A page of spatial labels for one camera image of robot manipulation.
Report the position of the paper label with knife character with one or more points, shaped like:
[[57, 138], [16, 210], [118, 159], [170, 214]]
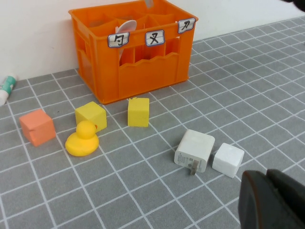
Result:
[[186, 25]]

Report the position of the white wall charger plug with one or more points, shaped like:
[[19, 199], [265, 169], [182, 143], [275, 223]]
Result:
[[194, 150]]

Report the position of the orange foam cube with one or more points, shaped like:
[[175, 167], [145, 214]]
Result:
[[38, 127]]

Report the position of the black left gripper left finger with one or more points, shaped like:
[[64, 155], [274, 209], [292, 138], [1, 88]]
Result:
[[259, 205]]

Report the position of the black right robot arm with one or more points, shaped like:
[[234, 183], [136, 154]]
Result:
[[299, 3]]

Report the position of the yellow foam cube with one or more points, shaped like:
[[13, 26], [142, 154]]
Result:
[[138, 113], [91, 114]]

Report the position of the white green glue stick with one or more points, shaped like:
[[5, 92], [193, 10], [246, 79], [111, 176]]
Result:
[[6, 88]]

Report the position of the white foam cube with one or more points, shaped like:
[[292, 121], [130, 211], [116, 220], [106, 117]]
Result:
[[227, 159]]

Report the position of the orange plastic cutlery holder crate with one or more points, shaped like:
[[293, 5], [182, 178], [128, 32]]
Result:
[[147, 76]]

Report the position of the paper label with fork character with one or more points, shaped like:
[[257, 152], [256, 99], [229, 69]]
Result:
[[155, 38]]

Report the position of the grey plastic fork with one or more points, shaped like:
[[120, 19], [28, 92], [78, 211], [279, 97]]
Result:
[[149, 3]]

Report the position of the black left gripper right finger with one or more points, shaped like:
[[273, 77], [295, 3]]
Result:
[[293, 198]]

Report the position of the paper label with spoon character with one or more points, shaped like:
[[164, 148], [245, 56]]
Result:
[[118, 39]]

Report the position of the pale pink plastic spoon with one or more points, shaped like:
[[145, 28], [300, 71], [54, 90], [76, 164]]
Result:
[[127, 26]]

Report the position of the yellow rubber duck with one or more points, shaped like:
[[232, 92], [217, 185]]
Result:
[[82, 143]]

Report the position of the grey checkered tablecloth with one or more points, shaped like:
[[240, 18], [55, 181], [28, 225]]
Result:
[[238, 95]]

